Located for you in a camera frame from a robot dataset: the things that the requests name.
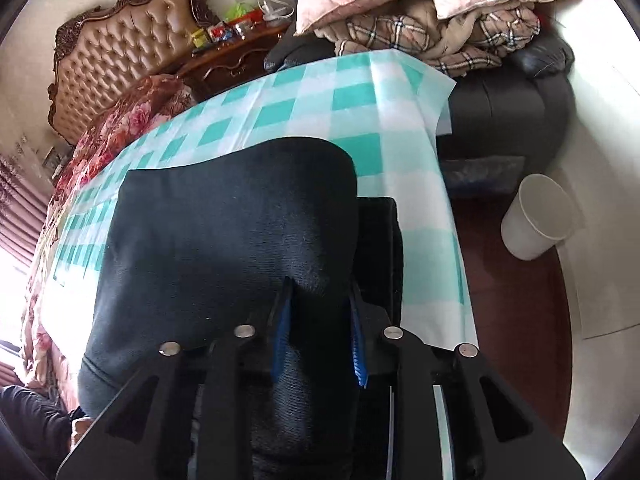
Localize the teal checkered tablecloth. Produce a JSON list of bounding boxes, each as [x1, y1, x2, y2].
[[39, 49, 479, 352]]

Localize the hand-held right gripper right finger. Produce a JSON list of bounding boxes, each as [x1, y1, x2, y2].
[[350, 290, 586, 480]]

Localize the black knit pants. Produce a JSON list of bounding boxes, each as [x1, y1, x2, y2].
[[78, 136, 405, 480]]

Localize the tufted leather carved headboard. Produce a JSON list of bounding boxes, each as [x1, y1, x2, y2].
[[47, 0, 211, 147]]

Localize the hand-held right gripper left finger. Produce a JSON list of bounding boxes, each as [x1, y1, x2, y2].
[[56, 277, 293, 480]]

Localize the white plastic waste bin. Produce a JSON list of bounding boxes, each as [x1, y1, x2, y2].
[[501, 173, 585, 261]]

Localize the brown plaid blanket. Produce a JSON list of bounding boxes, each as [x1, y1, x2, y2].
[[315, 0, 542, 79]]

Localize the carved wooden nightstand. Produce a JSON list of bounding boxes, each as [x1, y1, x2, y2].
[[176, 20, 292, 103]]

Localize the white charger cable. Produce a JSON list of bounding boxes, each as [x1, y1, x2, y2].
[[254, 0, 296, 23]]

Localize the black leather armchair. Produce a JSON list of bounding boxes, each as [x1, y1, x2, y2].
[[264, 0, 576, 196]]

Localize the green plastic bag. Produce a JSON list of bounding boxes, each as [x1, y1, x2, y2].
[[224, 1, 259, 23]]

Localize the red floral bedspread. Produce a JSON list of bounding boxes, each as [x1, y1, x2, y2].
[[20, 74, 197, 411]]

